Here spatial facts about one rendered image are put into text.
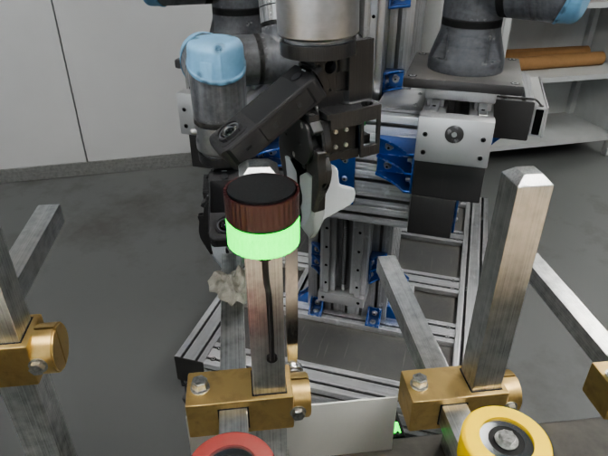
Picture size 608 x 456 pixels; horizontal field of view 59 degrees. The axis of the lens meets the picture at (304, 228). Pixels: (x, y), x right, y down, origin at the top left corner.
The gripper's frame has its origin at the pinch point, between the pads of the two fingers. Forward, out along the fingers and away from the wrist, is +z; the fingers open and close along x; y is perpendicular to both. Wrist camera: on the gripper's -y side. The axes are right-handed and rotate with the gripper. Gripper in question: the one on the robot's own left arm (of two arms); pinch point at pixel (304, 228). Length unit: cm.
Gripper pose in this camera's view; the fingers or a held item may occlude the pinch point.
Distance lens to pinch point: 59.8
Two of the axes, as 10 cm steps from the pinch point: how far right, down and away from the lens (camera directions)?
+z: 0.3, 8.5, 5.2
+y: 8.9, -2.6, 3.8
